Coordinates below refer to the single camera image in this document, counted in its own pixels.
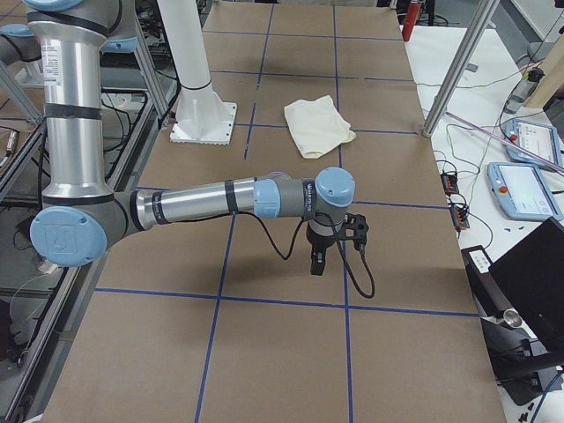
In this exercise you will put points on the far teach pendant tablet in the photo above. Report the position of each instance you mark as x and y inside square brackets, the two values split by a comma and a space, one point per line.
[539, 139]

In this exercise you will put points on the red cylinder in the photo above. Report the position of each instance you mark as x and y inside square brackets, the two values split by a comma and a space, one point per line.
[410, 19]

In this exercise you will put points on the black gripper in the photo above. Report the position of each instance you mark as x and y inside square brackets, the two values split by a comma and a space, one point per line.
[320, 244]

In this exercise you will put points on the grabber stick with white hook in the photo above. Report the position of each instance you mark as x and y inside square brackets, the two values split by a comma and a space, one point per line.
[506, 142]

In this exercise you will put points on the near teach pendant tablet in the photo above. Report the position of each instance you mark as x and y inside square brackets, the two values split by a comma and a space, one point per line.
[522, 192]

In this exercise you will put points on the white power strip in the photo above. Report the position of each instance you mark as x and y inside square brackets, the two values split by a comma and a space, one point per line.
[45, 266]

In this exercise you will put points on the cream long-sleeve cat shirt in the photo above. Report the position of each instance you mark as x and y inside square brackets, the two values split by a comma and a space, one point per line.
[316, 127]

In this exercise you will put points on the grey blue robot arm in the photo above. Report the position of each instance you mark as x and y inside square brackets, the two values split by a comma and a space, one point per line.
[82, 216]

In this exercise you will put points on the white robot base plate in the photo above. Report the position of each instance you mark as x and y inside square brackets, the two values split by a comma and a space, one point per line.
[201, 115]

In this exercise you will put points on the teach pendant tablet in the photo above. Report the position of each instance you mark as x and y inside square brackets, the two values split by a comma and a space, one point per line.
[539, 139]
[522, 192]

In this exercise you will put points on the grey aluminium frame post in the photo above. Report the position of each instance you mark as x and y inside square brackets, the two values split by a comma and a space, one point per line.
[461, 58]

